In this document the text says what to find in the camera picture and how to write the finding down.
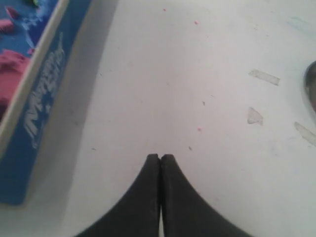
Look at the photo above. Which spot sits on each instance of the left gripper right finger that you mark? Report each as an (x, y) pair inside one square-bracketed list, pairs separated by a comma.
[(184, 212)]

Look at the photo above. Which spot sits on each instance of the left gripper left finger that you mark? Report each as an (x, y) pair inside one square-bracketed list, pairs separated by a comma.
[(137, 213)]

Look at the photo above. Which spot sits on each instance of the clear tape piece left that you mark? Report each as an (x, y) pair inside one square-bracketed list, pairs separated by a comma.
[(254, 117)]

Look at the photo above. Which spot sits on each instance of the clear tape piece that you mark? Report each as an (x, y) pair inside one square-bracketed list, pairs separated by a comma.
[(264, 76), (305, 133), (254, 117)]

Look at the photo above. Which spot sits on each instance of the clear tape piece right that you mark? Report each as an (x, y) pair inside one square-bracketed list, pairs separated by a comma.
[(305, 133)]

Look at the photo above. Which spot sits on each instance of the clear tape piece upper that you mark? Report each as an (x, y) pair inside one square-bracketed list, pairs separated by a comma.
[(264, 76)]

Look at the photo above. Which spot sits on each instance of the round steel plate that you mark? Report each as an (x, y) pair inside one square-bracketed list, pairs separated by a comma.
[(310, 84)]

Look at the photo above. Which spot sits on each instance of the pink sand pile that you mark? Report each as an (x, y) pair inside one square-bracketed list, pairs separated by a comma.
[(12, 63)]

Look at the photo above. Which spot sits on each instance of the blue sand tray box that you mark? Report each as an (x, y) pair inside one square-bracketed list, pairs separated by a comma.
[(23, 125)]

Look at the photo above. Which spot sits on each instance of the green plastic sand mold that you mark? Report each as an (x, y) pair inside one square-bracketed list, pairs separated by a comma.
[(32, 2)]

